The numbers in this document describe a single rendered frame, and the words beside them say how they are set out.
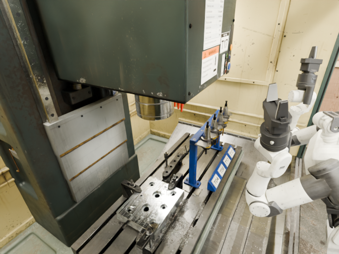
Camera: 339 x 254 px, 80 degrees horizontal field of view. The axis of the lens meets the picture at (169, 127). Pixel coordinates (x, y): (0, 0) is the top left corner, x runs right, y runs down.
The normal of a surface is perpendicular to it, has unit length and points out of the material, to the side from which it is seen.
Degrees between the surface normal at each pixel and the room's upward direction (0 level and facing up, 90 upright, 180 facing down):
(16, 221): 90
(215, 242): 7
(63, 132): 91
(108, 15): 90
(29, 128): 90
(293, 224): 0
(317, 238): 0
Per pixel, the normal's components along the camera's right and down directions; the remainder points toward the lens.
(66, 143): 0.86, 0.23
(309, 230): -0.03, -0.88
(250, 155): -0.23, -0.62
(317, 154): -0.67, -0.38
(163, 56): -0.51, 0.43
